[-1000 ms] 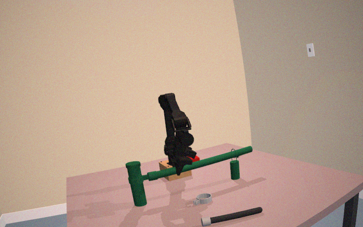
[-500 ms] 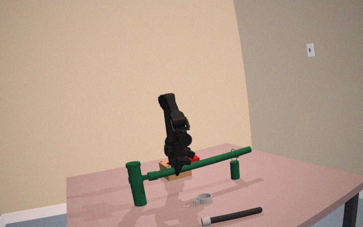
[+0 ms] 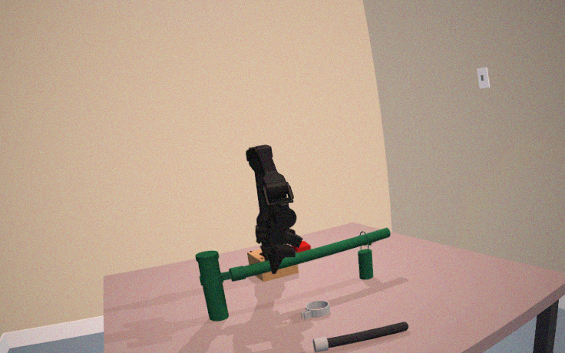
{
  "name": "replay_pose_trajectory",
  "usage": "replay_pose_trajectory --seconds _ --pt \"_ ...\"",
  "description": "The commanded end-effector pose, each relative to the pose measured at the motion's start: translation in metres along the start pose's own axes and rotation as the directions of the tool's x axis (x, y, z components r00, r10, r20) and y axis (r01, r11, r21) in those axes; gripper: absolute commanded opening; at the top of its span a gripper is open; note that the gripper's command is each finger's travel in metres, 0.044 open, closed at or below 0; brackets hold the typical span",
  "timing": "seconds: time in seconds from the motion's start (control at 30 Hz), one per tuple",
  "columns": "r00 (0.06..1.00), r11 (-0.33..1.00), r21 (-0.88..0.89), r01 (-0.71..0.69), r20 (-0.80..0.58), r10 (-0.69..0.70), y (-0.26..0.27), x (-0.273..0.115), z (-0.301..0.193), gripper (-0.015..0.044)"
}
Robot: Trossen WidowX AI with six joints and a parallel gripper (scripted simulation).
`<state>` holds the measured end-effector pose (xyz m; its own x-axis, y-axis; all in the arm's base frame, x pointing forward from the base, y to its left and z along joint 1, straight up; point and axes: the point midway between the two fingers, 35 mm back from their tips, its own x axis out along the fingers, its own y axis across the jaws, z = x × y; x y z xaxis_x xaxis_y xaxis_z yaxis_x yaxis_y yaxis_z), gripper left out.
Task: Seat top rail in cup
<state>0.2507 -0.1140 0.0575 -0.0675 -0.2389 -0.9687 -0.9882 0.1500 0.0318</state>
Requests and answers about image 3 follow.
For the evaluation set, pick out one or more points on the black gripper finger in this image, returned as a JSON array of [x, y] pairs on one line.
[[274, 262], [264, 251]]

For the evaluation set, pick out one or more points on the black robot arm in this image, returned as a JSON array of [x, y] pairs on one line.
[[272, 190]]

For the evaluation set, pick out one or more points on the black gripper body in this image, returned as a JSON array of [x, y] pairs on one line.
[[273, 239]]

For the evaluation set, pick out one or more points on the grey metal ring clamp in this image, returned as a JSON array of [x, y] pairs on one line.
[[311, 312]]

